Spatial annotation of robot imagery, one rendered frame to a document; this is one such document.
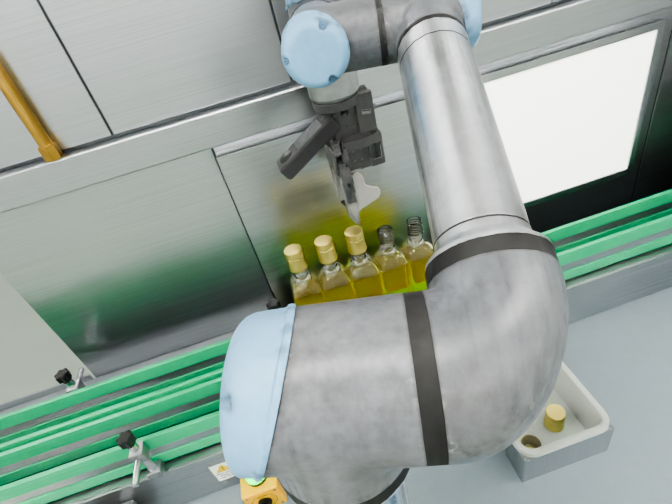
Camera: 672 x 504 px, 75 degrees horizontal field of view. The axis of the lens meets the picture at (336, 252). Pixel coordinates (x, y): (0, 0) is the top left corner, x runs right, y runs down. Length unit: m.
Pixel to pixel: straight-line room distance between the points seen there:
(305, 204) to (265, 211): 0.08
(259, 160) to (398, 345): 0.62
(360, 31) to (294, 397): 0.39
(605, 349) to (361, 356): 0.92
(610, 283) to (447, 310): 0.89
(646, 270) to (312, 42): 0.93
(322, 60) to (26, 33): 0.48
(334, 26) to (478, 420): 0.40
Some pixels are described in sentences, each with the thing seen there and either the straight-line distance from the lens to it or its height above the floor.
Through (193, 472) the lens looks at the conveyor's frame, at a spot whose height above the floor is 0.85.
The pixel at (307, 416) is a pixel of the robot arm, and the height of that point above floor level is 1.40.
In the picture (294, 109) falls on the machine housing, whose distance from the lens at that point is 0.82.
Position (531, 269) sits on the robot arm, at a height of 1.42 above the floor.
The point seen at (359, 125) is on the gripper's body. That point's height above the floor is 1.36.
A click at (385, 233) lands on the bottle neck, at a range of 0.81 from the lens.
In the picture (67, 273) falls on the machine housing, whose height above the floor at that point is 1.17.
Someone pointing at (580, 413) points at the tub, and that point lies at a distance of 1.00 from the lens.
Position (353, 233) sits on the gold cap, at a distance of 0.79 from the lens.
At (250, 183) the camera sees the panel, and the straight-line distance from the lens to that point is 0.85.
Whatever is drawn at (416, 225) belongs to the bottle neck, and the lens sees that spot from 0.82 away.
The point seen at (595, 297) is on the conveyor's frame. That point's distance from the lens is 1.16.
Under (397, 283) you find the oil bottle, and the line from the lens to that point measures 0.87.
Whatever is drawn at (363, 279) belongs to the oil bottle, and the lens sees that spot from 0.84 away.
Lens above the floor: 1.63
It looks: 38 degrees down
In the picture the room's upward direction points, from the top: 15 degrees counter-clockwise
